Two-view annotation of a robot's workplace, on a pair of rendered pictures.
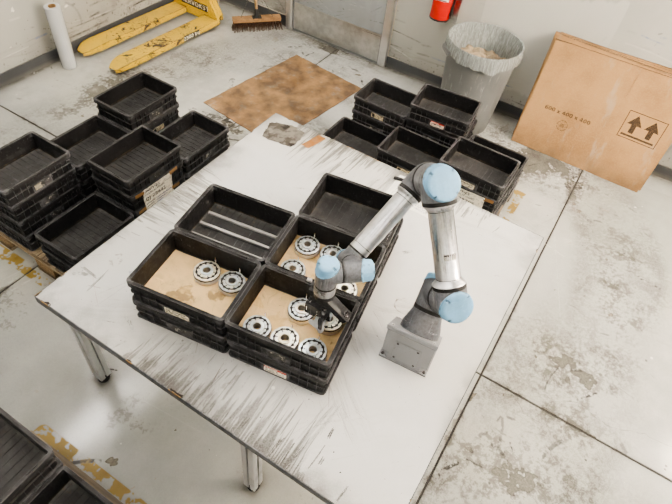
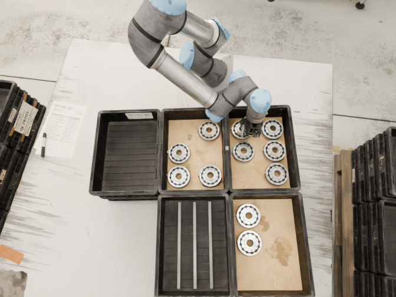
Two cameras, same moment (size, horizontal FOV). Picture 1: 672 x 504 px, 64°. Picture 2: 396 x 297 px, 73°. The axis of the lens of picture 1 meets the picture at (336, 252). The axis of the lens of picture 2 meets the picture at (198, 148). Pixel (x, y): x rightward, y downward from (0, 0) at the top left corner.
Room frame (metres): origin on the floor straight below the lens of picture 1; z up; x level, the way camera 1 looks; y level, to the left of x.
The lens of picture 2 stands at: (1.43, 0.42, 2.06)
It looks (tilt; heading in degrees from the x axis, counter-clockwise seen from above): 71 degrees down; 261
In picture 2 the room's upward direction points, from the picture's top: 8 degrees counter-clockwise
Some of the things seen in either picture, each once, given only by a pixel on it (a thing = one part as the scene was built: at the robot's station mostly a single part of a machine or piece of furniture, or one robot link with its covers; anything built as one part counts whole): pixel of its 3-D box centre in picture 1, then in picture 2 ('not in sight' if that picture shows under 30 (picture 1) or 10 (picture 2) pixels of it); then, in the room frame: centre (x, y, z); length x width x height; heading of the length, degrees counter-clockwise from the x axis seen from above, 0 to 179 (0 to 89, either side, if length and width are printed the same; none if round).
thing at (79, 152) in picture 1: (93, 162); not in sight; (2.39, 1.50, 0.31); 0.40 x 0.30 x 0.34; 154
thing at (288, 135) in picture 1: (282, 132); (5, 294); (2.42, 0.38, 0.71); 0.22 x 0.19 x 0.01; 64
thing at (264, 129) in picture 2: (312, 350); (272, 128); (1.00, 0.03, 0.86); 0.10 x 0.10 x 0.01
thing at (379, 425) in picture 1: (310, 309); (180, 190); (1.53, 0.08, 0.35); 1.60 x 1.60 x 0.70; 64
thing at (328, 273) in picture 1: (327, 273); (258, 104); (1.12, 0.02, 1.15); 0.09 x 0.08 x 0.11; 106
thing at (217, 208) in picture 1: (236, 230); (194, 243); (1.50, 0.42, 0.87); 0.40 x 0.30 x 0.11; 74
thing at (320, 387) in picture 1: (292, 337); not in sight; (1.11, 0.12, 0.76); 0.40 x 0.30 x 0.12; 74
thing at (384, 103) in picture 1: (385, 117); not in sight; (3.28, -0.21, 0.31); 0.40 x 0.30 x 0.34; 64
